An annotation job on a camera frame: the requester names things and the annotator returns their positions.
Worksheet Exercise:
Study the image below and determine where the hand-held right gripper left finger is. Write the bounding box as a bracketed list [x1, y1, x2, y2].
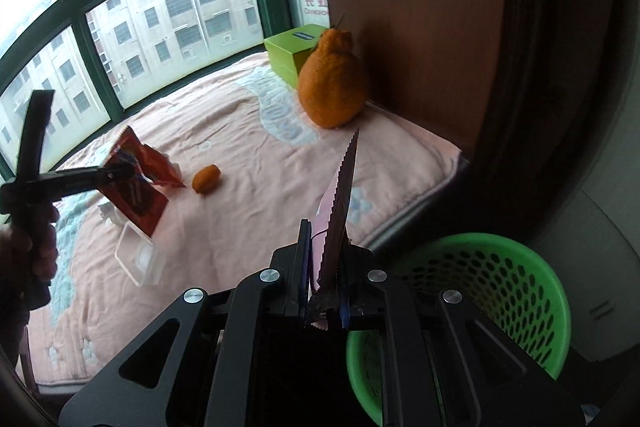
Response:
[59, 219, 312, 427]

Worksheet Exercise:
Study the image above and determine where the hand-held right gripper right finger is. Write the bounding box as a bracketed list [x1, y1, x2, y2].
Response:
[336, 241, 586, 427]

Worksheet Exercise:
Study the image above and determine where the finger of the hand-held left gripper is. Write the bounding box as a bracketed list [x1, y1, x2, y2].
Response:
[42, 158, 139, 198]

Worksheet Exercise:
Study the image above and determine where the silver pink serrated wrapper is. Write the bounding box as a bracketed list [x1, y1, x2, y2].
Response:
[306, 126, 362, 334]

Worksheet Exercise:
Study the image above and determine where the red snack packet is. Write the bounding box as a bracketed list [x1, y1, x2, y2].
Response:
[96, 125, 171, 240]

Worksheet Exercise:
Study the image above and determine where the clear plastic container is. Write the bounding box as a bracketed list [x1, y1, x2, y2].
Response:
[113, 220, 164, 289]

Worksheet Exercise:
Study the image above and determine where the green plastic basket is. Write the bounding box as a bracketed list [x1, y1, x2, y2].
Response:
[345, 232, 572, 419]

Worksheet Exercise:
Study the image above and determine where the person's left hand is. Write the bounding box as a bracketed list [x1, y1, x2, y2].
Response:
[0, 206, 61, 284]

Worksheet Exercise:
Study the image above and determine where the orange snack packet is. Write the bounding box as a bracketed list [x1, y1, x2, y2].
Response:
[137, 144, 187, 189]

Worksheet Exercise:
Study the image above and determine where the small orange snack piece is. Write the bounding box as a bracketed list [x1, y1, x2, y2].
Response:
[192, 163, 222, 194]

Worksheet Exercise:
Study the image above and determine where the pink printed blanket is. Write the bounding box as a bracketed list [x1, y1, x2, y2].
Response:
[19, 51, 464, 385]

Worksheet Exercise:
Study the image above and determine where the beige apartment building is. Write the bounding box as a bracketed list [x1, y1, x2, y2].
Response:
[0, 0, 264, 158]

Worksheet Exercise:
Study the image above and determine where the large orange citrus fruit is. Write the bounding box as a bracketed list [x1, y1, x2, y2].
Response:
[298, 27, 370, 130]

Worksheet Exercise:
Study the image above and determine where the green tissue box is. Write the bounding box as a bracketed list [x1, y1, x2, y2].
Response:
[263, 23, 332, 88]

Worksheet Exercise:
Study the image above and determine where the wooden cabinet panel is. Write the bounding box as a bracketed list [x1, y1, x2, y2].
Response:
[312, 0, 507, 154]

